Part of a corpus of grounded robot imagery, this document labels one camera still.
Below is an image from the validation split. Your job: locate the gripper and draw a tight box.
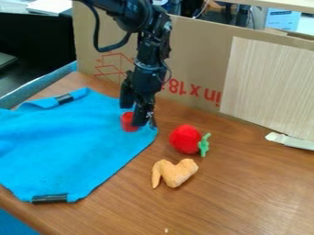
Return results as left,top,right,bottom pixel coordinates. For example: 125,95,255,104
118,60,171,129

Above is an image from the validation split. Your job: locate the black desk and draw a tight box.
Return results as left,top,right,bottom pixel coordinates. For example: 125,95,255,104
0,7,79,98

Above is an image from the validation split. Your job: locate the grey metal rail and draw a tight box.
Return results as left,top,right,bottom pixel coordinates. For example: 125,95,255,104
0,60,79,110

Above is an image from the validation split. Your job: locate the white folded paper piece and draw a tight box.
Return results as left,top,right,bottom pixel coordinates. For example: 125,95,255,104
264,131,314,151

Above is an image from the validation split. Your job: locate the red plush toy green stem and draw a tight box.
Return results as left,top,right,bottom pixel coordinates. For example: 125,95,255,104
168,123,213,158

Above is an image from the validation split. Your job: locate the light wood-grain board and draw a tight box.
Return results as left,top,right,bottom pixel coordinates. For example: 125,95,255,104
218,36,314,142

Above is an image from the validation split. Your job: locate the blue cloth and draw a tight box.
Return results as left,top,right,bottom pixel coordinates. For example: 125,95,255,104
0,87,160,204

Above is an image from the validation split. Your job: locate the orange toy chicken wing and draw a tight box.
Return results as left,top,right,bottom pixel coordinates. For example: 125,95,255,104
151,158,200,190

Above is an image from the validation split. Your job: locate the cardboard box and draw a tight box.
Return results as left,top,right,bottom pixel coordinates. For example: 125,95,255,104
71,1,314,114

